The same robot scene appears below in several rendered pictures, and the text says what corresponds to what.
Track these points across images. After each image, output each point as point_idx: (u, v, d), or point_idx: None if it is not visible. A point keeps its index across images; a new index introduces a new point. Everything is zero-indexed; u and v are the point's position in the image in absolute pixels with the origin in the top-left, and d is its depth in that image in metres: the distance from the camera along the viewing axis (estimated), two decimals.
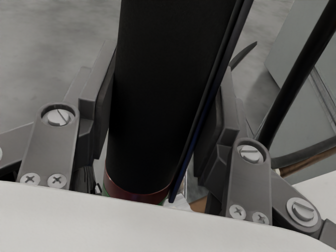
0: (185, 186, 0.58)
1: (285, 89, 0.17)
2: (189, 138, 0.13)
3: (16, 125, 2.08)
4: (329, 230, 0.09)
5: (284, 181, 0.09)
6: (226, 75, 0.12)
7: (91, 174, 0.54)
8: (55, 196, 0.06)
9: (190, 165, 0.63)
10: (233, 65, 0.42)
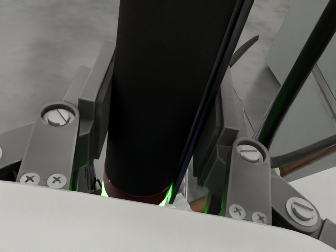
0: (186, 182, 0.58)
1: (286, 90, 0.17)
2: (189, 140, 0.13)
3: (16, 122, 2.07)
4: (329, 230, 0.09)
5: (284, 181, 0.09)
6: (226, 75, 0.12)
7: (91, 170, 0.53)
8: (55, 196, 0.06)
9: (191, 161, 0.63)
10: (235, 60, 0.41)
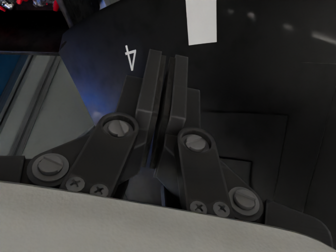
0: None
1: None
2: None
3: None
4: (271, 211, 0.09)
5: (230, 170, 0.09)
6: (182, 66, 0.12)
7: None
8: (55, 196, 0.06)
9: None
10: None
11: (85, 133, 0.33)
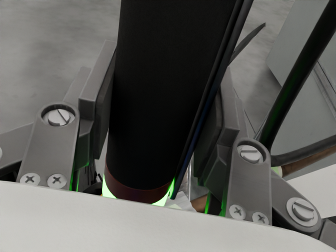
0: (189, 177, 0.56)
1: (288, 84, 0.17)
2: (191, 132, 0.12)
3: (16, 122, 2.06)
4: (329, 230, 0.09)
5: (284, 181, 0.09)
6: (226, 75, 0.12)
7: None
8: (55, 196, 0.06)
9: (193, 156, 0.61)
10: None
11: None
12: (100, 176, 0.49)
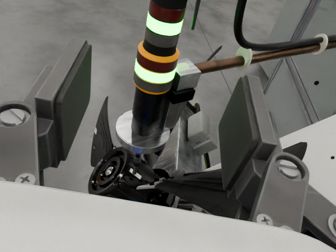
0: (177, 150, 0.80)
1: None
2: None
3: None
4: None
5: (323, 196, 0.09)
6: (256, 87, 0.12)
7: None
8: (55, 196, 0.06)
9: (181, 136, 0.84)
10: (220, 211, 0.37)
11: None
12: (115, 147, 0.73)
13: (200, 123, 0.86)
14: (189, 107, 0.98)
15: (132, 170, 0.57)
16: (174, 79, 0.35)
